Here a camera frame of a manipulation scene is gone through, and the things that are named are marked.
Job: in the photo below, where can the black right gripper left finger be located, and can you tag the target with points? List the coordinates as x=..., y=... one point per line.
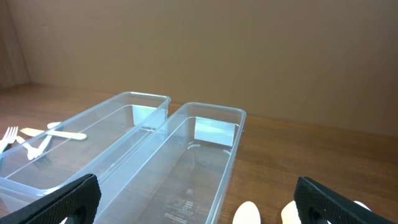
x=76, y=202

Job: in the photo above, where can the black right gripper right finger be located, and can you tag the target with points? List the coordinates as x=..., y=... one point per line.
x=319, y=204

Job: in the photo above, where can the white plastic spoon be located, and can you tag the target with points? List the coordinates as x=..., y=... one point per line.
x=289, y=214
x=247, y=213

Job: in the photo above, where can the white fork long handle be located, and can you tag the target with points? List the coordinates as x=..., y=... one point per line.
x=37, y=152

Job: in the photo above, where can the cream plastic fork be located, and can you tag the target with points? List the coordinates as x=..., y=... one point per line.
x=31, y=151

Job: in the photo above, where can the yellow plastic fork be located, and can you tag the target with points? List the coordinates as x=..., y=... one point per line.
x=62, y=134

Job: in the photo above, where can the white plastic fork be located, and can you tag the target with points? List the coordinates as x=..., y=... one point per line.
x=8, y=138

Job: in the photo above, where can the left clear plastic container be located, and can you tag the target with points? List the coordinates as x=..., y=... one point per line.
x=113, y=128

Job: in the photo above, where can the clear plastic container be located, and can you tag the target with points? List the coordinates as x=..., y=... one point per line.
x=113, y=128
x=180, y=173

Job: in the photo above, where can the right clear plastic container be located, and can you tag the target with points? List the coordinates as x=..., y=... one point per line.
x=180, y=173

